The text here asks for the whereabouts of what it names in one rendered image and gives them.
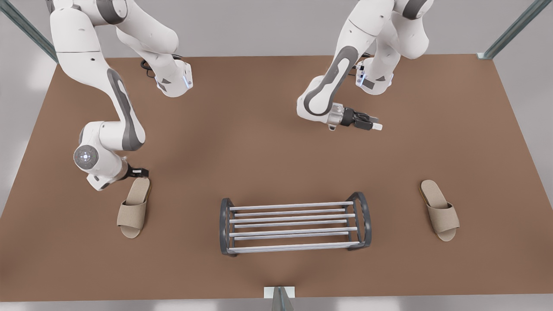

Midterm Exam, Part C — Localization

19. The grey metal shoe rack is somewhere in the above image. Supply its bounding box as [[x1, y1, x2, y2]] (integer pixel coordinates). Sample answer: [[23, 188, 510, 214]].
[[219, 191, 372, 257]]

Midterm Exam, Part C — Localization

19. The beige slipper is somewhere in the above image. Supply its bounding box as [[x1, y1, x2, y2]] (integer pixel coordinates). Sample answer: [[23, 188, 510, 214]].
[[419, 179, 461, 242], [116, 177, 152, 239]]

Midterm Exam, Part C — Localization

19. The silver frame post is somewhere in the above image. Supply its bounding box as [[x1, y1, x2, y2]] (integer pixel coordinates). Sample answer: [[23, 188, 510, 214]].
[[477, 0, 553, 60], [264, 286, 297, 311], [0, 0, 59, 64]]

